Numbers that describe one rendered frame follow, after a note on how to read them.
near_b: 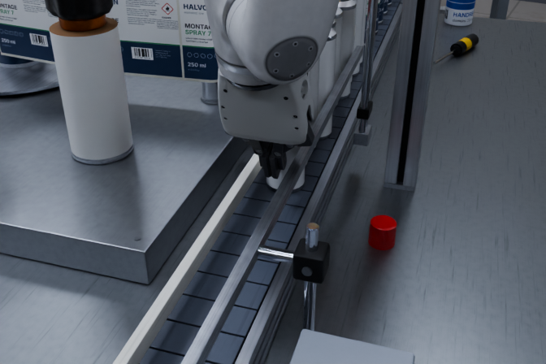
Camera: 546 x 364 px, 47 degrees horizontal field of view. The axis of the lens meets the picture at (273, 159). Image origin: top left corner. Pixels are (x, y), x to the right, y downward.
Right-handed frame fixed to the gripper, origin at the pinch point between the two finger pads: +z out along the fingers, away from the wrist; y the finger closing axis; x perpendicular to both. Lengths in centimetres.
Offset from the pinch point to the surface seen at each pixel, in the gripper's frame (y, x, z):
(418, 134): -16.4, -14.0, 7.1
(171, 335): 2.7, 25.6, -2.6
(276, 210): -4.4, 11.7, -6.2
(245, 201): 3.3, 3.1, 5.6
